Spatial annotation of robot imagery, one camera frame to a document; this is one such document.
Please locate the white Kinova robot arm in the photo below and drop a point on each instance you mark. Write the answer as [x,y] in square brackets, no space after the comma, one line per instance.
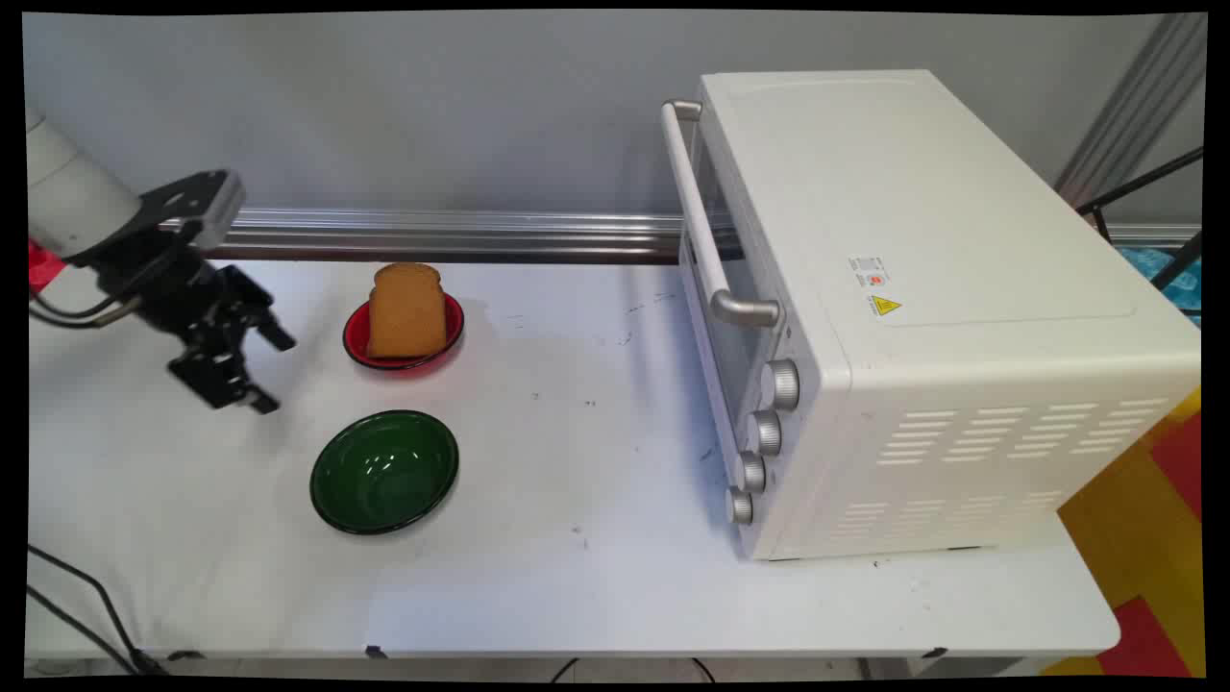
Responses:
[72,192]

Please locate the yellow triangle warning sticker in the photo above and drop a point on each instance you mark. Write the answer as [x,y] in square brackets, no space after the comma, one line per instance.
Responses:
[886,307]

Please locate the black metal stand frame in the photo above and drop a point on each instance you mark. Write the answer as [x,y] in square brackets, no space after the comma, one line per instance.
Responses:
[1168,259]

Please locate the red plate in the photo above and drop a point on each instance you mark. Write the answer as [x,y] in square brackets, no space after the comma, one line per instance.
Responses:
[357,338]

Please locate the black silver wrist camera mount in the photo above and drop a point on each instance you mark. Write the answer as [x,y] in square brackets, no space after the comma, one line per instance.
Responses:
[197,202]

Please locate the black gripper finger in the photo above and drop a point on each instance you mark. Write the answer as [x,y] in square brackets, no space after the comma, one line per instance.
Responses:
[273,332]
[223,384]

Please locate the red cloth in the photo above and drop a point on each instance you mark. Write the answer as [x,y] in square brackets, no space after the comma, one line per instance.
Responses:
[40,269]

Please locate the brown toast slice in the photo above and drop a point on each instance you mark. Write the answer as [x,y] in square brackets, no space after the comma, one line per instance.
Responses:
[405,312]

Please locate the blue patterned object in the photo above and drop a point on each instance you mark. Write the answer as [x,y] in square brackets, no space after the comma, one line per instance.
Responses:
[1172,274]

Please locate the dark green bowl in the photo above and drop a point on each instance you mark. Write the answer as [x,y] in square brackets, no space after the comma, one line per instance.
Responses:
[384,472]

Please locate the silver oven knob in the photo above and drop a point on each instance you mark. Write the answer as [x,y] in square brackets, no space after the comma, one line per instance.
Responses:
[782,384]
[766,432]
[751,473]
[740,506]

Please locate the white red label sticker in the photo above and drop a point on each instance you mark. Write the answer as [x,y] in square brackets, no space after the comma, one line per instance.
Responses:
[868,271]

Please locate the slanted aluminium profile post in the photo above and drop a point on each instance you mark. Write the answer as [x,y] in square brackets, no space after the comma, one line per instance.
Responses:
[1134,106]

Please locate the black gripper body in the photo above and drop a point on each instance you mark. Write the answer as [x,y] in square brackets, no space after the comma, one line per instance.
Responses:
[207,308]

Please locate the white toaster oven body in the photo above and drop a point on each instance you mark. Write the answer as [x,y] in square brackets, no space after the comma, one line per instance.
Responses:
[961,288]

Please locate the horizontal aluminium rail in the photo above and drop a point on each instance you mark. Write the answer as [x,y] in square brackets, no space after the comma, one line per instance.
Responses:
[432,234]

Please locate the yellow red floor mat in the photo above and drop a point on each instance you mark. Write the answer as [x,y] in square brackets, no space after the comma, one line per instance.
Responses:
[1134,538]

